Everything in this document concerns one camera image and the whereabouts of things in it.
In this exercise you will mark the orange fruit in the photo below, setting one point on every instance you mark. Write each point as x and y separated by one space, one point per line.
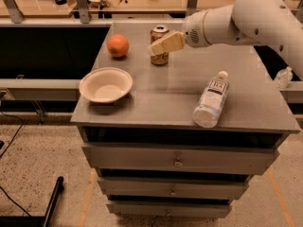
118 45

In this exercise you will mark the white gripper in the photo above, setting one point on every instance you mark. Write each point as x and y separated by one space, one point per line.
193 31

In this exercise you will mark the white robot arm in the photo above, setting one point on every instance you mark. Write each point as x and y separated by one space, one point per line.
246 22

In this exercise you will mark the white paper bowl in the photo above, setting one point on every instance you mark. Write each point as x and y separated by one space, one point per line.
106 85

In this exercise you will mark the crumpled plastic bag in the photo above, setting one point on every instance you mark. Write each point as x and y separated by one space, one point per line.
283 77

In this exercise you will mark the grey drawer cabinet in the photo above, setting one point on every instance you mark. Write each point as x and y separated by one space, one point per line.
152 159

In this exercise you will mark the clear plastic water bottle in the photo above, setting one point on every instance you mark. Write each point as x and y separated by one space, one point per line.
210 104

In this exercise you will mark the grey railing post left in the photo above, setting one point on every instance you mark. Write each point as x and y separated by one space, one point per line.
15 15

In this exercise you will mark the black metal stand leg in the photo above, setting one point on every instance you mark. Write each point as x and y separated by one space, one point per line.
36 221

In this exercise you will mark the orange soda can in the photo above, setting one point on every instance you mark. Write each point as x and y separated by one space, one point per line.
159 56

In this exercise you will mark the grey railing post middle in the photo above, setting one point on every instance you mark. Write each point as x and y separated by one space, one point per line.
83 11

